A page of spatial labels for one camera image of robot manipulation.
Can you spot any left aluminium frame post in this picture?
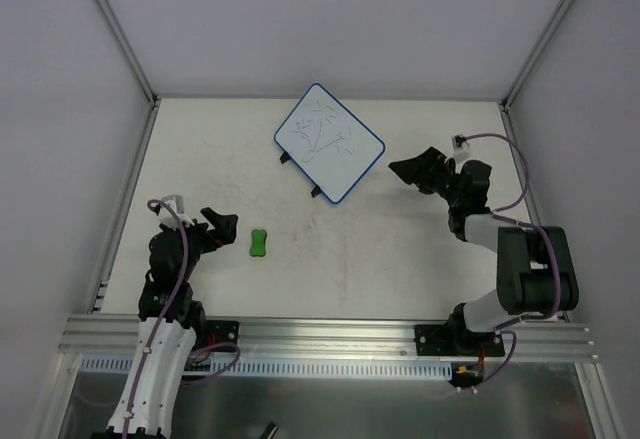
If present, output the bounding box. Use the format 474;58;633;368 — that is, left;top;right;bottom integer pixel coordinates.
92;0;157;106

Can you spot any aluminium front rail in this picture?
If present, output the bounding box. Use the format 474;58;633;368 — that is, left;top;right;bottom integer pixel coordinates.
57;314;601;363

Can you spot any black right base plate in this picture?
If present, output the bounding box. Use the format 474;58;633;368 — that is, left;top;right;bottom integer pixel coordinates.
414;324;505;358

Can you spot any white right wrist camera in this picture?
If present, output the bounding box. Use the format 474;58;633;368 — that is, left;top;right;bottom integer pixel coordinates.
451;134;471;163

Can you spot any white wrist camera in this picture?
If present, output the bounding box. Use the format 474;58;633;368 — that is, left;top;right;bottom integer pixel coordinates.
147;194;194;229
451;134;471;163

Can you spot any blue framed whiteboard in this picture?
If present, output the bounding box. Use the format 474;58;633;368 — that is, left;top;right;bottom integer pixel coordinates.
274;83;386;205

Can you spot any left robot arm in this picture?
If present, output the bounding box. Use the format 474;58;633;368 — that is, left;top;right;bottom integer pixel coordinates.
92;197;240;438

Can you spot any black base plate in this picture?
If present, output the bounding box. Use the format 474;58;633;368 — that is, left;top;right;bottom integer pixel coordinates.
204;319;240;354
414;324;505;358

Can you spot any aluminium side rail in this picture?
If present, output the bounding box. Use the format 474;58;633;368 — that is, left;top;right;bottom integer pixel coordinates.
499;103;562;320
82;99;161;313

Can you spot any right aluminium frame post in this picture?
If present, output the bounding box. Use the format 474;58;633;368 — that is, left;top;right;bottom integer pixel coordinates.
501;0;576;110

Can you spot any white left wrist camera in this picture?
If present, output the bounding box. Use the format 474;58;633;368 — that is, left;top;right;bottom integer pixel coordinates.
147;194;194;229

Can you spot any aluminium frame post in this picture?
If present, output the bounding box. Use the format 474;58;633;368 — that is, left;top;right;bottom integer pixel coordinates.
501;0;576;110
92;0;157;106

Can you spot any slotted cable duct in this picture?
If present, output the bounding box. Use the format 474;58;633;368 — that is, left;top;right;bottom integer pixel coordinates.
79;355;453;382

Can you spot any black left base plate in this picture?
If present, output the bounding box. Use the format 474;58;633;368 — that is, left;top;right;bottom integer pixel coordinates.
204;319;240;354

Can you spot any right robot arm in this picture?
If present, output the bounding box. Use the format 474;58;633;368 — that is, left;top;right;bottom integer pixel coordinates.
389;147;579;357

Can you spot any green whiteboard eraser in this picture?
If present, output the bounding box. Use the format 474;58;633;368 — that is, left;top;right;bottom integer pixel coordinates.
249;229;268;257

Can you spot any small black object at bottom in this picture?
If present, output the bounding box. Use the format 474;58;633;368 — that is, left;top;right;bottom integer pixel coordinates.
260;422;278;439

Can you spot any left aluminium side rail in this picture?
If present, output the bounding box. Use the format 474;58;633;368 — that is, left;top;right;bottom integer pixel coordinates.
82;99;161;313

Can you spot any right aluminium side rail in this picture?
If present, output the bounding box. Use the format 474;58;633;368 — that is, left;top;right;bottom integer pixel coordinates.
499;103;562;320

